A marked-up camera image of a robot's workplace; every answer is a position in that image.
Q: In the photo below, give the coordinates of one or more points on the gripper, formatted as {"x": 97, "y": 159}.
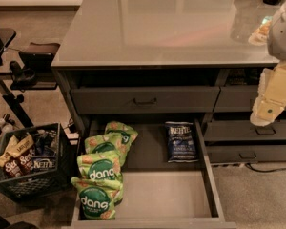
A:
{"x": 283, "y": 35}

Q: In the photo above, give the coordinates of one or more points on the blue Kettle chip bag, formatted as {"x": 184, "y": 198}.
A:
{"x": 181, "y": 147}

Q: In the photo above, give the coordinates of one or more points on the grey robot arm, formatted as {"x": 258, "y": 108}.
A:
{"x": 272, "y": 33}

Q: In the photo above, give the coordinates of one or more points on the grey top right drawer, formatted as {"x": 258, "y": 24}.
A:
{"x": 236, "y": 98}

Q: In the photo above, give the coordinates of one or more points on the grey right middle drawer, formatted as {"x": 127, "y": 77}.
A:
{"x": 244, "y": 130}

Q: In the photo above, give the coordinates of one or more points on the grey right bottom drawer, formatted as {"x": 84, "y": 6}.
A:
{"x": 247, "y": 153}

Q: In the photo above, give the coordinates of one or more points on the grey counter cabinet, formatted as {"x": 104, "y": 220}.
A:
{"x": 158, "y": 43}

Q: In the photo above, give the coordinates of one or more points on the rear green Dang bag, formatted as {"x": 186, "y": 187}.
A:
{"x": 129, "y": 135}

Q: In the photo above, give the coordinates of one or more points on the green dang bag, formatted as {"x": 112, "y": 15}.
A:
{"x": 100, "y": 166}
{"x": 103, "y": 143}
{"x": 129, "y": 135}
{"x": 98, "y": 197}

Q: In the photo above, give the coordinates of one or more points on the open grey middle drawer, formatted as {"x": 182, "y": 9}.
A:
{"x": 159, "y": 194}

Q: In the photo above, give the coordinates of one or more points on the grey top left drawer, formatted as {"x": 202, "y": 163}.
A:
{"x": 144, "y": 100}

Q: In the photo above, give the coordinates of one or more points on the front green Dang bag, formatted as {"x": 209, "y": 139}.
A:
{"x": 98, "y": 197}

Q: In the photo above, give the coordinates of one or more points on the blue Kettle bag in crate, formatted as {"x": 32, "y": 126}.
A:
{"x": 43, "y": 163}

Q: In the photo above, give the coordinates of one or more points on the red Sensible snack bag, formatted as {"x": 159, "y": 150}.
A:
{"x": 23, "y": 152}

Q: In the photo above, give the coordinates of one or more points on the dark plastic crate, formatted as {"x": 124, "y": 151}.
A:
{"x": 49, "y": 140}

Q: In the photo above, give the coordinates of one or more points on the black desk frame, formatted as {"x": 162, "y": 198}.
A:
{"x": 36, "y": 74}

